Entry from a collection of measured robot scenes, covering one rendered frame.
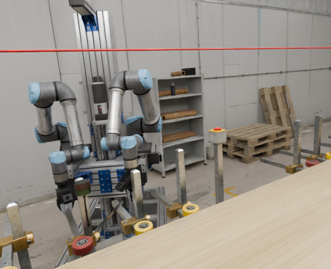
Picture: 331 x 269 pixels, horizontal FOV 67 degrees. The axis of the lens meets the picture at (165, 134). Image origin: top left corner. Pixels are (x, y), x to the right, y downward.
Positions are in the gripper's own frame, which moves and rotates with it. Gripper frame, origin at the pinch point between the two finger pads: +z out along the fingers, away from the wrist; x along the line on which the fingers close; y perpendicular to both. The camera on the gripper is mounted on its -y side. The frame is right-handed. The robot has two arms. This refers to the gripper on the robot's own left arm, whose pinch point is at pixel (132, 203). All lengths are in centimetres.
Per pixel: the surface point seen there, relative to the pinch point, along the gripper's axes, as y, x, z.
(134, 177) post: -6.0, -11.0, -19.3
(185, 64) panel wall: 296, 170, -79
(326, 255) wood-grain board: 9, -85, -1
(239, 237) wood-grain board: 2, -58, -1
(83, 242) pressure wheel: -35.1, -9.0, -2.1
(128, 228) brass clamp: -12.2, -9.7, 4.4
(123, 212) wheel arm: -4.9, 2.8, 3.5
